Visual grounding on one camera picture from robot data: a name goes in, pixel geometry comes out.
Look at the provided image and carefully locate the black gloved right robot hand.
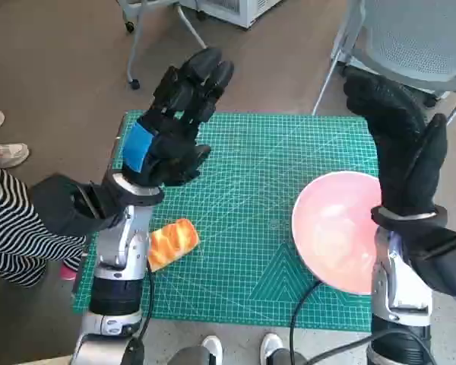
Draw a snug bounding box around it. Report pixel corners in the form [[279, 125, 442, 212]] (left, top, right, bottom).
[[343, 69, 448, 220]]

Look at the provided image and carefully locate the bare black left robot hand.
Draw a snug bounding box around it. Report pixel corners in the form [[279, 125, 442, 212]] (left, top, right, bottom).
[[119, 47, 236, 188]]

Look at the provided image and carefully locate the orange striped bread loaf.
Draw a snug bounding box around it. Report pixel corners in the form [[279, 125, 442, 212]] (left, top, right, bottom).
[[147, 218, 201, 274]]

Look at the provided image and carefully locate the pink bowl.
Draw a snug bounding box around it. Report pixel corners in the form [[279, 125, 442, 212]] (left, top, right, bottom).
[[291, 170, 383, 296]]

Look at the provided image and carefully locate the green cutting mat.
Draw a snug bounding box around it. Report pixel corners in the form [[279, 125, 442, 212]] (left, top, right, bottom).
[[72, 109, 383, 331]]

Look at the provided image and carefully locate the grey mesh chair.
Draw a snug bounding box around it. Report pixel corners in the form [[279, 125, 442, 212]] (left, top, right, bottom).
[[311, 0, 456, 134]]

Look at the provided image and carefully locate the white cabinet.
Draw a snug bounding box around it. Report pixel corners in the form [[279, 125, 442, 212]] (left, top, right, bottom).
[[182, 0, 286, 30]]

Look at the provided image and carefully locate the person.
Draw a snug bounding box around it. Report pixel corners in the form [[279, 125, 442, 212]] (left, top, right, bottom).
[[0, 132, 88, 288]]

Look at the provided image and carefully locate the white foot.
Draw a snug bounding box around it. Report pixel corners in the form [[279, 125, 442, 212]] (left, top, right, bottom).
[[201, 335, 223, 365], [260, 333, 284, 365]]

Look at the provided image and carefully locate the dark grey leg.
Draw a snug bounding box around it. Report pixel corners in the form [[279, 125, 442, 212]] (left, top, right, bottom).
[[169, 345, 214, 365], [269, 349, 309, 365]]

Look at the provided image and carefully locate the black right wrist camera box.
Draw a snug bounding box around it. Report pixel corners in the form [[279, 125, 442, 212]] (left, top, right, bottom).
[[402, 224, 456, 297]]

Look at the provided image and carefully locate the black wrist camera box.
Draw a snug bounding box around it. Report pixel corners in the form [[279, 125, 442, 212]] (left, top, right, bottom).
[[28, 173, 126, 244], [402, 224, 456, 297]]

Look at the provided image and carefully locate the grey frame with casters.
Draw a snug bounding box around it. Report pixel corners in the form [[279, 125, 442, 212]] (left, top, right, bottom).
[[121, 0, 208, 90]]

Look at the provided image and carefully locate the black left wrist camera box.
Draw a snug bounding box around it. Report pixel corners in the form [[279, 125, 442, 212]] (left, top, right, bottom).
[[28, 173, 126, 244]]

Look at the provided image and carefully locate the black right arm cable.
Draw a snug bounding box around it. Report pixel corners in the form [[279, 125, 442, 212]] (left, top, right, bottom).
[[306, 328, 438, 365]]

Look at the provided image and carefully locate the black looping cable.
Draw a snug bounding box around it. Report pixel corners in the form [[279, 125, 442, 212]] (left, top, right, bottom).
[[290, 281, 322, 365]]

